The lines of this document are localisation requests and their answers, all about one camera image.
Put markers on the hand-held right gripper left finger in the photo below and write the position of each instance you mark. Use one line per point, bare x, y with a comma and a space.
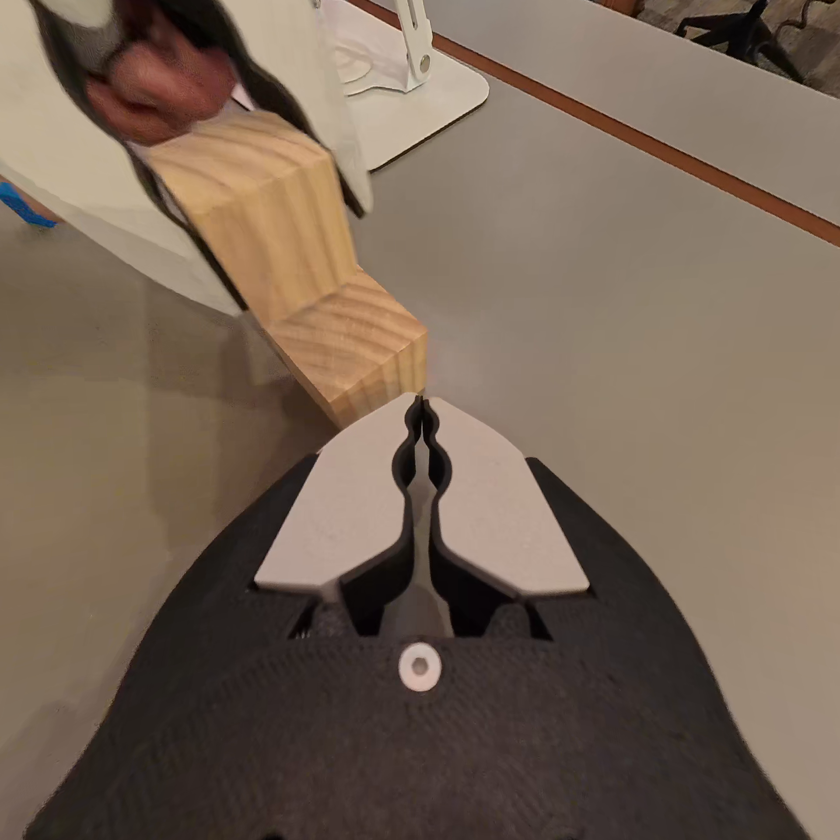
341, 512

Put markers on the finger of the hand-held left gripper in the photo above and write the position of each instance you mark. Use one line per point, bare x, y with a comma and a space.
295, 65
65, 164

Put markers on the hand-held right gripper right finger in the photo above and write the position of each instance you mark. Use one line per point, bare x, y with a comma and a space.
499, 512

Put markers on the wooden cube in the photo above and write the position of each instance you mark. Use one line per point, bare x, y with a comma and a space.
354, 341
262, 210

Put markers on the person's left hand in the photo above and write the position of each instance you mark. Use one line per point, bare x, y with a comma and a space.
170, 85

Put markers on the white desk stand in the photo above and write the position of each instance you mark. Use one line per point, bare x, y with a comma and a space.
446, 92

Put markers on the black office chair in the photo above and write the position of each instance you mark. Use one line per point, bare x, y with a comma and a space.
741, 33

